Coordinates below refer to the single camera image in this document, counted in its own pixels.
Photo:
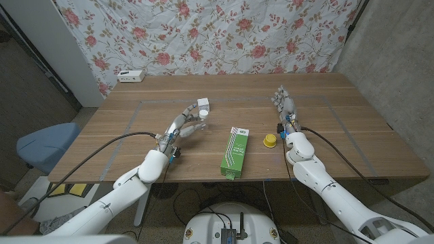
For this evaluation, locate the white robot base with electronics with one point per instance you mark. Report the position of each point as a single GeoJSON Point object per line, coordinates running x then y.
{"type": "Point", "coordinates": [210, 223]}

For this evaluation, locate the white wall panel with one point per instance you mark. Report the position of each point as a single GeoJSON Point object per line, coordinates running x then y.
{"type": "Point", "coordinates": [51, 40]}

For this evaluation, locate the white power strip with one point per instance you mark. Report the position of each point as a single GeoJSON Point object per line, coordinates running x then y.
{"type": "Point", "coordinates": [131, 76]}

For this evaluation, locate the blue padded chair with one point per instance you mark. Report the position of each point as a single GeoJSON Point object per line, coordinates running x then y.
{"type": "Point", "coordinates": [47, 145]}

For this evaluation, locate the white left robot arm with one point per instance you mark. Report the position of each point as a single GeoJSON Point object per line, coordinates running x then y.
{"type": "Point", "coordinates": [125, 196]}

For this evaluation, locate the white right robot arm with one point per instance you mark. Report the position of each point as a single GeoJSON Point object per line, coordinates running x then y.
{"type": "Point", "coordinates": [332, 193]}

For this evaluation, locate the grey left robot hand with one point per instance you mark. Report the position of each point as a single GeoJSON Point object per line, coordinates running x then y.
{"type": "Point", "coordinates": [174, 130]}

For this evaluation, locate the floral backdrop cloth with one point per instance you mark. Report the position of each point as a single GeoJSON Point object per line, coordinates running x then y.
{"type": "Point", "coordinates": [210, 40]}

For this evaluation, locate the green straw box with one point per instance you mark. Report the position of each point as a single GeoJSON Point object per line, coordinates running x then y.
{"type": "Point", "coordinates": [234, 154]}

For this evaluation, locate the white cube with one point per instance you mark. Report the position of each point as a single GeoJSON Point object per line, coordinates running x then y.
{"type": "Point", "coordinates": [203, 103]}

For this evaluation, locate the brown rounded object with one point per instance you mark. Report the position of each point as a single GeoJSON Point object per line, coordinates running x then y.
{"type": "Point", "coordinates": [13, 217]}

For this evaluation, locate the black backdrop stand pole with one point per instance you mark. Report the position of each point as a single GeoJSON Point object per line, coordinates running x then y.
{"type": "Point", "coordinates": [356, 15]}

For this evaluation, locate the clear medicine bottle white cap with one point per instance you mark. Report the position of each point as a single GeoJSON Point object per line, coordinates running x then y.
{"type": "Point", "coordinates": [203, 114]}

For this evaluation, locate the grey shoe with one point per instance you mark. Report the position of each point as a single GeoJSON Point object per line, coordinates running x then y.
{"type": "Point", "coordinates": [28, 205]}

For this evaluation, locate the yellow cup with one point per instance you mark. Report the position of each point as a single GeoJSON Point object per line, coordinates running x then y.
{"type": "Point", "coordinates": [270, 141]}

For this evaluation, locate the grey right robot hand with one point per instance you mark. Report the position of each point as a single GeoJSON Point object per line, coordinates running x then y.
{"type": "Point", "coordinates": [288, 108]}

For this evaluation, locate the yellow and black floor mat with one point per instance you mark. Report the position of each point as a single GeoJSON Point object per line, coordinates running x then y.
{"type": "Point", "coordinates": [56, 190]}

